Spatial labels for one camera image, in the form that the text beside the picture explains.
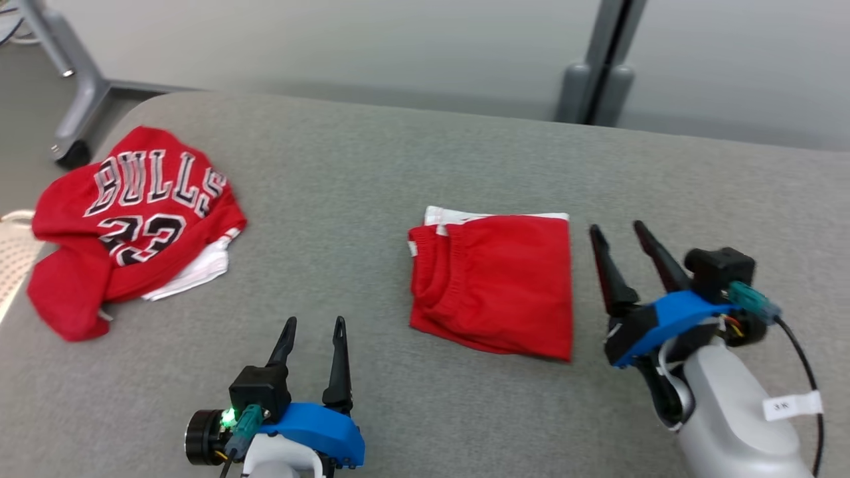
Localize grey rounded post foot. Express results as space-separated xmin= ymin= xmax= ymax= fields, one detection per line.
xmin=556 ymin=63 xmax=590 ymax=123
xmin=593 ymin=64 xmax=635 ymax=127

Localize red Bulls basketball jersey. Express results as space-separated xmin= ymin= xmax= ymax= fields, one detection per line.
xmin=27 ymin=126 xmax=248 ymax=343

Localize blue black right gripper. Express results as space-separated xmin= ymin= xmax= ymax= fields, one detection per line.
xmin=589 ymin=220 xmax=768 ymax=369

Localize grey table leg with caster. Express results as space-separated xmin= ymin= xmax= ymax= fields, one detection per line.
xmin=12 ymin=0 xmax=200 ymax=168

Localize white cable label tag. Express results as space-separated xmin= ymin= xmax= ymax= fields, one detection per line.
xmin=764 ymin=392 xmax=824 ymax=421

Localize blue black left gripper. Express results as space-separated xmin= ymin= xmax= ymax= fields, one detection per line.
xmin=185 ymin=316 xmax=366 ymax=469

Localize black cable teal plug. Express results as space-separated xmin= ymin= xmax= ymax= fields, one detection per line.
xmin=727 ymin=281 xmax=825 ymax=465
xmin=219 ymin=404 xmax=263 ymax=478

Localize black left cable teal plug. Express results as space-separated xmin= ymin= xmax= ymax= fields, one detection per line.
xmin=219 ymin=404 xmax=263 ymax=478

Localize grey partition post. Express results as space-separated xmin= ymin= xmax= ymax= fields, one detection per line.
xmin=554 ymin=0 xmax=648 ymax=127

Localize red shorts with white trim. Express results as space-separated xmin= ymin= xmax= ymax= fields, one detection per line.
xmin=407 ymin=206 xmax=574 ymax=362

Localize white laundry basket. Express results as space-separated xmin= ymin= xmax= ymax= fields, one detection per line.
xmin=0 ymin=210 xmax=41 ymax=319

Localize black right cable teal plug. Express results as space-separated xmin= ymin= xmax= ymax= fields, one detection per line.
xmin=727 ymin=281 xmax=825 ymax=465

